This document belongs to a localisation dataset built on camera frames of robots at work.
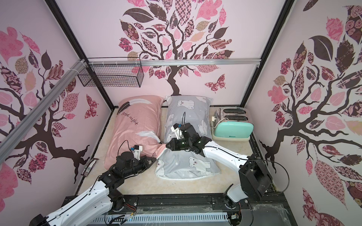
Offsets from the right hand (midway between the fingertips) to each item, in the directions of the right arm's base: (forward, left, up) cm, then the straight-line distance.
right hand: (166, 144), depth 77 cm
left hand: (-7, +6, -8) cm, 12 cm away
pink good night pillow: (+20, +21, -3) cm, 29 cm away
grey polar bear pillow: (-6, -10, -13) cm, 18 cm away
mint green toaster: (+15, -41, -2) cm, 44 cm away
